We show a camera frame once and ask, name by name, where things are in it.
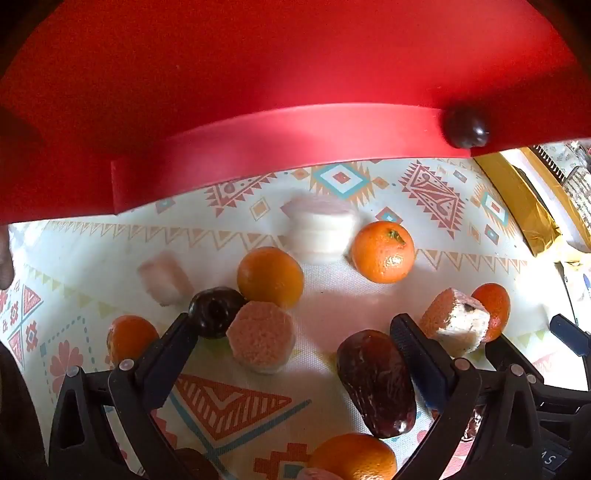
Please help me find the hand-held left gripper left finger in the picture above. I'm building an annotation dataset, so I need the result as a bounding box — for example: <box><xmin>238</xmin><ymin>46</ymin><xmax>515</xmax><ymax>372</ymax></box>
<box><xmin>48</xmin><ymin>313</ymin><xmax>201</xmax><ymax>480</ymax></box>

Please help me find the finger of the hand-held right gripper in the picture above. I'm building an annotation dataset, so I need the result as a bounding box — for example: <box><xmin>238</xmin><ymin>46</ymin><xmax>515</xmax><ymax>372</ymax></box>
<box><xmin>549</xmin><ymin>314</ymin><xmax>591</xmax><ymax>358</ymax></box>
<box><xmin>484</xmin><ymin>335</ymin><xmax>546</xmax><ymax>386</ymax></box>

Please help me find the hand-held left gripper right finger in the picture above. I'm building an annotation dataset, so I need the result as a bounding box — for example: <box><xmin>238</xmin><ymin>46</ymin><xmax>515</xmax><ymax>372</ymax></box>
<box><xmin>390</xmin><ymin>314</ymin><xmax>543</xmax><ymax>480</ymax></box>

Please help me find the mandarin orange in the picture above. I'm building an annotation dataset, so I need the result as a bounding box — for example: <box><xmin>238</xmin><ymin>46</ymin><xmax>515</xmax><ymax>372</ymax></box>
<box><xmin>107</xmin><ymin>315</ymin><xmax>160</xmax><ymax>365</ymax></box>
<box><xmin>308</xmin><ymin>433</ymin><xmax>398</xmax><ymax>480</ymax></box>
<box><xmin>237</xmin><ymin>246</ymin><xmax>304</xmax><ymax>309</ymax></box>
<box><xmin>351</xmin><ymin>220</ymin><xmax>416</xmax><ymax>284</ymax></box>
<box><xmin>471</xmin><ymin>283</ymin><xmax>512</xmax><ymax>342</ymax></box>

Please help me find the pink white cake slice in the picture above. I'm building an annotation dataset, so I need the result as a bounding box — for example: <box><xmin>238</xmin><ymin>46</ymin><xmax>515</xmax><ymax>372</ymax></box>
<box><xmin>419</xmin><ymin>287</ymin><xmax>491</xmax><ymax>358</ymax></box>

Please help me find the dark round plum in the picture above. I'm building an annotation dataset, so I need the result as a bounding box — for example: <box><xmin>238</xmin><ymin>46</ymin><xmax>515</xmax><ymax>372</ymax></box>
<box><xmin>444</xmin><ymin>105</ymin><xmax>491</xmax><ymax>149</ymax></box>
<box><xmin>188</xmin><ymin>287</ymin><xmax>247</xmax><ymax>340</ymax></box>

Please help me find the small pink white cake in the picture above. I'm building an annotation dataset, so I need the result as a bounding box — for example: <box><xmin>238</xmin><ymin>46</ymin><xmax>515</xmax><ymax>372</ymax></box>
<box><xmin>137</xmin><ymin>250</ymin><xmax>195</xmax><ymax>306</ymax></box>

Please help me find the white pink round cake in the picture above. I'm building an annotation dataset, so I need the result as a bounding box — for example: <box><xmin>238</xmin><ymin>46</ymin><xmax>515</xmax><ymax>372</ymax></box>
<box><xmin>281</xmin><ymin>194</ymin><xmax>361</xmax><ymax>265</ymax></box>

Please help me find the red box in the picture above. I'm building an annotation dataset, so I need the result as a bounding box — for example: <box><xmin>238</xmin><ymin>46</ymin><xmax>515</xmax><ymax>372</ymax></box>
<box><xmin>0</xmin><ymin>0</ymin><xmax>591</xmax><ymax>227</ymax></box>

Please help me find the patterned tablecloth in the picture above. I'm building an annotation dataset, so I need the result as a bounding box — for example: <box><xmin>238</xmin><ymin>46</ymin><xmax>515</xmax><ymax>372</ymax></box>
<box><xmin>0</xmin><ymin>148</ymin><xmax>591</xmax><ymax>480</ymax></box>

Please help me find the pink round sponge cake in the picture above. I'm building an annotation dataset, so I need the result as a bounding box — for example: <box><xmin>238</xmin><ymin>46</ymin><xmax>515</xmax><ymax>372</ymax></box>
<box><xmin>226</xmin><ymin>301</ymin><xmax>297</xmax><ymax>374</ymax></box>

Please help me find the yellow gold box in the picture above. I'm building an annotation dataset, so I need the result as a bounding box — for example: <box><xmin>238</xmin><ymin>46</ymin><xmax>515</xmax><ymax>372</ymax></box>
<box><xmin>475</xmin><ymin>152</ymin><xmax>564</xmax><ymax>258</ymax></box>

